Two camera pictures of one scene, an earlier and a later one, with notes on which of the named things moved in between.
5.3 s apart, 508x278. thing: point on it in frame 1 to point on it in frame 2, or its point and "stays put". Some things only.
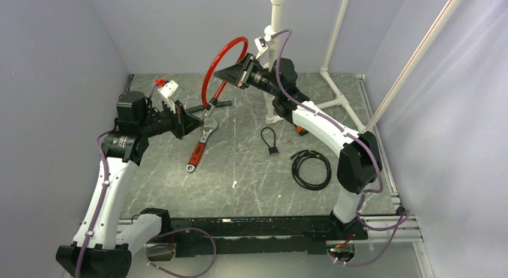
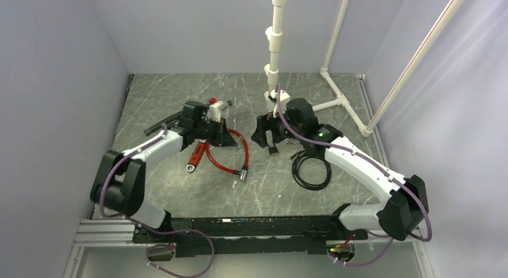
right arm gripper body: x=248 y=72 to x=279 y=129
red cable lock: x=209 y=109 to x=244 y=174
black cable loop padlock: x=273 y=151 stays put
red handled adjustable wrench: x=210 y=124 stays put
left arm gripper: x=184 y=123 to x=223 y=138
